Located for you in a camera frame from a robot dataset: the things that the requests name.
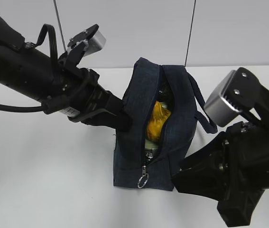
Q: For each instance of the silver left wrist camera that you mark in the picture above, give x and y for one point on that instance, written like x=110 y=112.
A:
x=91 y=38

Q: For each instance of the dark green cucumber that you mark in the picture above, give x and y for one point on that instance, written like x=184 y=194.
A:
x=165 y=95

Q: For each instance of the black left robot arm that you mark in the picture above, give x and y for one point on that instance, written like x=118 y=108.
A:
x=37 y=71

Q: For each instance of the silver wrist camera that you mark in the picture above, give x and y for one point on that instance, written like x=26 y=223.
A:
x=234 y=96
x=91 y=38

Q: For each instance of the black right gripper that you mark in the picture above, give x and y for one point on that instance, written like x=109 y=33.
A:
x=232 y=169

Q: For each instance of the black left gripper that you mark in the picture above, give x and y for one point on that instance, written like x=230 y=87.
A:
x=82 y=99

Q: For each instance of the green lid glass food container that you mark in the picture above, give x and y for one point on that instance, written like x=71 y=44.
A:
x=151 y=150

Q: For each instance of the yellow pear-shaped fruit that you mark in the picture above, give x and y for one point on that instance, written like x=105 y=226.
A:
x=156 y=122

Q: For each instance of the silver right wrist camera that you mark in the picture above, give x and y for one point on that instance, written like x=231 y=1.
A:
x=234 y=96

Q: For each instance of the navy blue lunch bag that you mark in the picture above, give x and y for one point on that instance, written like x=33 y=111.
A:
x=130 y=169

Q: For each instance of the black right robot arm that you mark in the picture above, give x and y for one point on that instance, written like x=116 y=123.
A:
x=232 y=169

